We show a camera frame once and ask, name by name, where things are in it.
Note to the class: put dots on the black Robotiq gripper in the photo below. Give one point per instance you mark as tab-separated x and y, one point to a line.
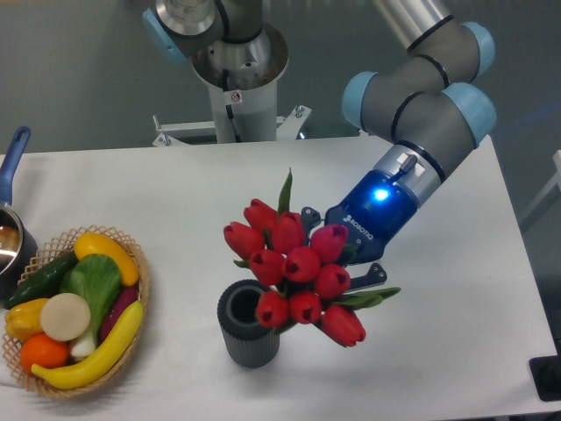
373	212

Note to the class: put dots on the red tulip bouquet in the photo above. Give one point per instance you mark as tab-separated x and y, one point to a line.
304	275

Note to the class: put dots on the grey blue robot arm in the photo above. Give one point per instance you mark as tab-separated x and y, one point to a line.
428	108

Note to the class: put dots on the dark grey ribbed vase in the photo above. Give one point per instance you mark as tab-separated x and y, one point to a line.
248	343

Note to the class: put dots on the purple sweet potato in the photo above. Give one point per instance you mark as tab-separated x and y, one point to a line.
126	297

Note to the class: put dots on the black device at edge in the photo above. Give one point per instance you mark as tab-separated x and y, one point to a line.
546	376

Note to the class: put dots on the green bok choy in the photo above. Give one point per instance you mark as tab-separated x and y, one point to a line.
96	279

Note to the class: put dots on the yellow squash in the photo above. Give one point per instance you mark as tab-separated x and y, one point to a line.
97	243

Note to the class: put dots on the woven wicker basket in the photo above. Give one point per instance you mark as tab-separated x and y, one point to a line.
48	252

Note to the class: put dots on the beige round disc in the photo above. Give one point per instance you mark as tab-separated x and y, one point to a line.
65	316

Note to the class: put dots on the yellow banana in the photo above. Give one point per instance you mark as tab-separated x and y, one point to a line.
102	359

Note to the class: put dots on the green cucumber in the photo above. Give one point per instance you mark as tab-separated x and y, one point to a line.
42	283

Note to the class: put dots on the orange fruit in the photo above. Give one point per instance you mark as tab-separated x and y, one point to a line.
43	351

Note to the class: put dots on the yellow bell pepper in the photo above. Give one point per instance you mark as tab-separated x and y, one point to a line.
22	322

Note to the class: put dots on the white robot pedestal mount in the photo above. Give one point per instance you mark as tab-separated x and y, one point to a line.
241	80

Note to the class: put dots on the white frame at right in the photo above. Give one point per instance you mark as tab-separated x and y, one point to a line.
544	199

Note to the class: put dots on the blue handled saucepan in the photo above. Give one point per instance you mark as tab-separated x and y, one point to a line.
18	246

